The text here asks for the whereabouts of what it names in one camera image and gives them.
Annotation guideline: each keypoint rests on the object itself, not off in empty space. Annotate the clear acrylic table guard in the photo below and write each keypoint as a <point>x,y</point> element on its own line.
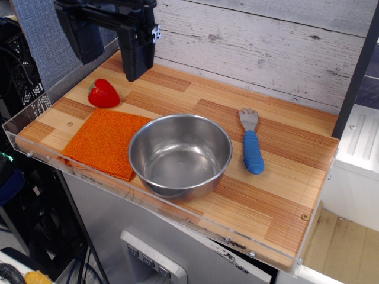
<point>263,217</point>

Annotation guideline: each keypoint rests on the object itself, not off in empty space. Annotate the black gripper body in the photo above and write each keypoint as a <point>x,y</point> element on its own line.
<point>116,15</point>

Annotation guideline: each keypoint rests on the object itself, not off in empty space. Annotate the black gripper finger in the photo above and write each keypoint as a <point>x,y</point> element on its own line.
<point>84,38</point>
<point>137,53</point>

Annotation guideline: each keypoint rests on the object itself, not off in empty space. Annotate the red toy strawberry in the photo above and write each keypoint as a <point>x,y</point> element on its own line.
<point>102,94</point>

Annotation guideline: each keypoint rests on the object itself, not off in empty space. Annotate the blue handled metal fork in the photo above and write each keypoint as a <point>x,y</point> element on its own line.
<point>252,157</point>

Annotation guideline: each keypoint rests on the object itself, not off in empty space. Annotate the stainless steel pot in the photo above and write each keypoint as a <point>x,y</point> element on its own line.
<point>180,157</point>

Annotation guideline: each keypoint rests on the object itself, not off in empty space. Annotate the white ribbed box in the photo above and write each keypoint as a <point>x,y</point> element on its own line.
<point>358,147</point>

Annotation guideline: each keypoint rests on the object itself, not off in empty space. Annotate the black perforated crate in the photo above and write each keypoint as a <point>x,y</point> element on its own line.
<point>21,85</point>

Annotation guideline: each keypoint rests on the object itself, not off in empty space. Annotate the dark grey right post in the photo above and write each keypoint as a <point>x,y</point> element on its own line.
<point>357,77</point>

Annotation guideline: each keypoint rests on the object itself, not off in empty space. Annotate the grey button panel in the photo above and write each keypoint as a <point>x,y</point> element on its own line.
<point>165,269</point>

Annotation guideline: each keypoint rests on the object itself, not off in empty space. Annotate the orange knitted cloth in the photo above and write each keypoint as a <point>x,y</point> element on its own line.
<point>102,143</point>

